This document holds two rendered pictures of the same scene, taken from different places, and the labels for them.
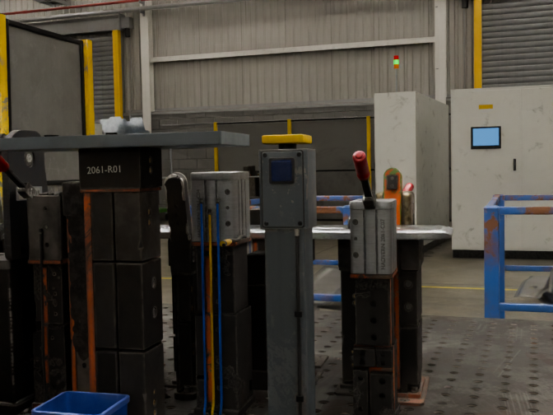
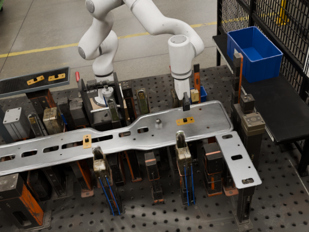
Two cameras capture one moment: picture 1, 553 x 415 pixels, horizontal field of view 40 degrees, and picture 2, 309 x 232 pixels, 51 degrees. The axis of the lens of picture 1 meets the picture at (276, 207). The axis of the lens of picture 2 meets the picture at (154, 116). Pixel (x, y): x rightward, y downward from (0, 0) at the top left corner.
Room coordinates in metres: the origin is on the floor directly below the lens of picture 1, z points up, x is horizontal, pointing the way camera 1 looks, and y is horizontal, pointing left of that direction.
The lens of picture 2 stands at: (2.62, 0.37, 2.06)
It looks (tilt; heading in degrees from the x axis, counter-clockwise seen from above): 43 degrees down; 163
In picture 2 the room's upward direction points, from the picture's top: 10 degrees counter-clockwise
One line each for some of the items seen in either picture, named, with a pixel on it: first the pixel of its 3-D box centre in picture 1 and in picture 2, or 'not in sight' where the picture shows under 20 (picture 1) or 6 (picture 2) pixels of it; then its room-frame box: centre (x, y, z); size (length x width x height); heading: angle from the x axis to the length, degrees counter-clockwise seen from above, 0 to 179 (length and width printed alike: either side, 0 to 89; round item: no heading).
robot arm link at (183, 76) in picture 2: not in sight; (181, 70); (1.64, 0.82, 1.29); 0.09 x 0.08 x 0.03; 166
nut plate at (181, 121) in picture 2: not in sight; (185, 120); (1.64, 0.82, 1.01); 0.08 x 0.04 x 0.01; 75
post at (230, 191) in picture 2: not in sight; (230, 168); (1.87, 0.92, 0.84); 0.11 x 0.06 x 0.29; 165
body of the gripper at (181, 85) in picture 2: not in sight; (182, 83); (1.64, 0.82, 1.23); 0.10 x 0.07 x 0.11; 166
